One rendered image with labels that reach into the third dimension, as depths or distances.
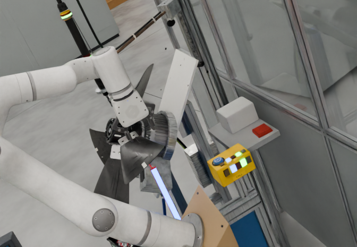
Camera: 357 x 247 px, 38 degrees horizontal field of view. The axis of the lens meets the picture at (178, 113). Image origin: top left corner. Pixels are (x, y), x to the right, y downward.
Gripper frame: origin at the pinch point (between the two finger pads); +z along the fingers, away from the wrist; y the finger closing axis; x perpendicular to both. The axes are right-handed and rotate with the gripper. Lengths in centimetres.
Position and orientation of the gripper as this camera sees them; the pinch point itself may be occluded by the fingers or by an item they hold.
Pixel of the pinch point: (141, 131)
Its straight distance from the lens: 179.0
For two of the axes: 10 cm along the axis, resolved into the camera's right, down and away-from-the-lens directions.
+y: 8.6, -4.8, 1.9
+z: 3.6, 8.3, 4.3
